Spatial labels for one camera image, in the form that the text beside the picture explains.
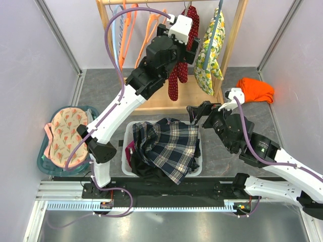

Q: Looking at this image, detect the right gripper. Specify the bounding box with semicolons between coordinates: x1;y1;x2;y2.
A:
186;100;237;152

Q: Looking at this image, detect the navy plaid skirt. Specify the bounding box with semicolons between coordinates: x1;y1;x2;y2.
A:
132;118;200;185

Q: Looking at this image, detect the orange hanger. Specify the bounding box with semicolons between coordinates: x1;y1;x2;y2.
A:
135;14;162;68
119;11;137;70

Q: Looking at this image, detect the light blue hanger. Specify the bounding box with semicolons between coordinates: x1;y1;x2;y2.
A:
112;15;125;63

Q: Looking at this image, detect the magenta pleated skirt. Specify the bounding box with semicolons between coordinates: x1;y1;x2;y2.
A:
125;141;136;167

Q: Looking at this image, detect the black skirt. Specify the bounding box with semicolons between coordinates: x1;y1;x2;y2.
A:
132;146;201;185

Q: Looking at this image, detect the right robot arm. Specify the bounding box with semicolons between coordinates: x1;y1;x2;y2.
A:
186;101;322;220

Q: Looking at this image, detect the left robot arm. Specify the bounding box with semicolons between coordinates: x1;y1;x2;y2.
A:
76;23;199;198

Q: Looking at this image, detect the blue-grey hanger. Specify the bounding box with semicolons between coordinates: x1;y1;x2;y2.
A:
203;0;223;70

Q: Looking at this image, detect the grey hanger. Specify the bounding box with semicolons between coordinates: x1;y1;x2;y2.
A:
183;1;192;16

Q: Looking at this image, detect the red polka dot garment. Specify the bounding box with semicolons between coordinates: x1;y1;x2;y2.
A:
168;6;200;101

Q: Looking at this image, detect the lemon print garment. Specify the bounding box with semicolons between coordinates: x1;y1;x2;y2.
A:
194;8;226;95

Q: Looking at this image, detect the wooden clothes rack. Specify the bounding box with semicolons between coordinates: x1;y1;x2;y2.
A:
95;0;250;116

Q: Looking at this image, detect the orange cloth on floor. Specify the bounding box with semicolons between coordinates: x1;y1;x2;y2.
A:
236;77;275;104

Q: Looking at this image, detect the floral tulip cloth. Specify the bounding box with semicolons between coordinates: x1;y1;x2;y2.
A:
44;107;93;168

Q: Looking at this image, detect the teal plastic tub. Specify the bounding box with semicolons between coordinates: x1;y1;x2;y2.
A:
37;106;99;177

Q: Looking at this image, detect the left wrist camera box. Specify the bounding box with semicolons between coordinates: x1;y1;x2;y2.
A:
167;14;193;45

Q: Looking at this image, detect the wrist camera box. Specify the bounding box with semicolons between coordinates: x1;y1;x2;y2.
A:
167;14;193;45
218;88;245;111

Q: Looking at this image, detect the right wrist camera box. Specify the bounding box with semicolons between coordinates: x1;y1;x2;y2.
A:
218;88;245;111

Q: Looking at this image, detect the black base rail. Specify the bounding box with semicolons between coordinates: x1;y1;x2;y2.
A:
54;177;258;207

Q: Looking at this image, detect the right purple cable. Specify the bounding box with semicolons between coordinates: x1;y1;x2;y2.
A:
227;96;323;219

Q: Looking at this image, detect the white slotted cable duct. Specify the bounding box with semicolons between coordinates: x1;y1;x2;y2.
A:
47;201;238;212

